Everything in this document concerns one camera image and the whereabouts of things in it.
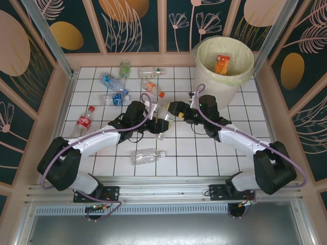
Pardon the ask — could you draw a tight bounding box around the clear bottle green cap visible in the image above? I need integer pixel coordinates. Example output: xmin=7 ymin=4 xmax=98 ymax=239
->
xmin=154 ymin=103 xmax=177 ymax=141

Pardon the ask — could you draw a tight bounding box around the blue label bottle white cap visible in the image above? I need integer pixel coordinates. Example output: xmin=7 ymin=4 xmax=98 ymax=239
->
xmin=99 ymin=93 xmax=130 ymax=106

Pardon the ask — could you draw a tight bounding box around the small bottle orange label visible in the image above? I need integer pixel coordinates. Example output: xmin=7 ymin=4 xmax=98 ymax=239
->
xmin=139 ymin=79 xmax=166 ymax=98

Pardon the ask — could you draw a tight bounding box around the clear unlabelled bottle white cap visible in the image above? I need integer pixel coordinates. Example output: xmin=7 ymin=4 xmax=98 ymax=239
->
xmin=130 ymin=149 xmax=167 ymax=166

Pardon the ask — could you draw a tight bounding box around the clear bottle blue label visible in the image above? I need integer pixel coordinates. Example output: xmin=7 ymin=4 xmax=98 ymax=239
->
xmin=99 ymin=72 xmax=129 ymax=94

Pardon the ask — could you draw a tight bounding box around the clear bottle white green label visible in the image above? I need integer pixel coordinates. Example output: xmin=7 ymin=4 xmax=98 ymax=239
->
xmin=137 ymin=66 xmax=167 ymax=79

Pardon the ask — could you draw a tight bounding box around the orange juice bottle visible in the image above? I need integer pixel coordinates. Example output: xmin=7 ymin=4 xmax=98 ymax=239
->
xmin=214 ymin=54 xmax=231 ymax=76

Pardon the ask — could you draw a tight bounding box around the red label cola bottle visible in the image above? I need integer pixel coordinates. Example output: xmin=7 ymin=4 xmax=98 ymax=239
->
xmin=70 ymin=106 xmax=96 ymax=138

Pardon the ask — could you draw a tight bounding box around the cream plastic waste bin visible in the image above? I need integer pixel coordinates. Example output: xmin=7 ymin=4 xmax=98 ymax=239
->
xmin=193 ymin=37 xmax=255 ymax=110

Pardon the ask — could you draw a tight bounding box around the pale green plastic bin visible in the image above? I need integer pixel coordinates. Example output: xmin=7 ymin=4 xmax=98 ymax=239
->
xmin=192 ymin=37 xmax=255 ymax=89

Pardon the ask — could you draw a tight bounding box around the small controller board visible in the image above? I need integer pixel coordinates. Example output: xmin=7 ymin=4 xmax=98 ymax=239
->
xmin=85 ymin=204 xmax=113 ymax=213
xmin=237 ymin=199 xmax=256 ymax=209

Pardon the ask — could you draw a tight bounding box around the grey metal sheet panel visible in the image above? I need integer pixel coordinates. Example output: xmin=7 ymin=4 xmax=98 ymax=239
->
xmin=15 ymin=214 xmax=314 ymax=245

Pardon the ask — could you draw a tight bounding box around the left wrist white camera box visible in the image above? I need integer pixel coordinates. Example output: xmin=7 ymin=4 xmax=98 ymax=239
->
xmin=147 ymin=100 xmax=161 ymax=120

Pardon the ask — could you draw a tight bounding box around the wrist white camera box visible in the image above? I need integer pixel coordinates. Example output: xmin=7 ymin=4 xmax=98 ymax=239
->
xmin=188 ymin=90 xmax=200 ymax=104
xmin=147 ymin=100 xmax=161 ymax=120

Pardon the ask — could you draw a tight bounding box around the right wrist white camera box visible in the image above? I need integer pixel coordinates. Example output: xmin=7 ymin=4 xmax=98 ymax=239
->
xmin=188 ymin=90 xmax=200 ymax=104

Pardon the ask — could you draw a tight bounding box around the aluminium side rail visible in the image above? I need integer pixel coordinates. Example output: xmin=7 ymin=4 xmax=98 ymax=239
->
xmin=254 ymin=72 xmax=291 ymax=181
xmin=39 ymin=71 xmax=79 ymax=184

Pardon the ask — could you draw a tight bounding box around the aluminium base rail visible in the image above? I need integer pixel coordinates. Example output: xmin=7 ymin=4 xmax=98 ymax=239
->
xmin=24 ymin=175 xmax=303 ymax=205

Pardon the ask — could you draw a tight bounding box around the slotted grey cable duct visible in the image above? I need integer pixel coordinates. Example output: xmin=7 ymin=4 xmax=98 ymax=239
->
xmin=34 ymin=205 xmax=232 ymax=215

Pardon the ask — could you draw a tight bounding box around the aluminium frame post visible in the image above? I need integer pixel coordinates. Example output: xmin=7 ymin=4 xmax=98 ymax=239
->
xmin=19 ymin=0 xmax=75 ymax=79
xmin=252 ymin=0 xmax=300 ymax=75

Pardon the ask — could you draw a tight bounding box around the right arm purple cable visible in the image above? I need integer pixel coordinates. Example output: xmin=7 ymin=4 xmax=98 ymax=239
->
xmin=190 ymin=83 xmax=308 ymax=220

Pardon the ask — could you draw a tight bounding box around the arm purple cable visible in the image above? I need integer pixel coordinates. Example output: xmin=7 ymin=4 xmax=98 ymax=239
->
xmin=190 ymin=83 xmax=308 ymax=220
xmin=41 ymin=92 xmax=154 ymax=222

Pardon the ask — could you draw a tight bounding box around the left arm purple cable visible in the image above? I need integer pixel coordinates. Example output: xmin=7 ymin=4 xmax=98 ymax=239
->
xmin=41 ymin=92 xmax=154 ymax=222

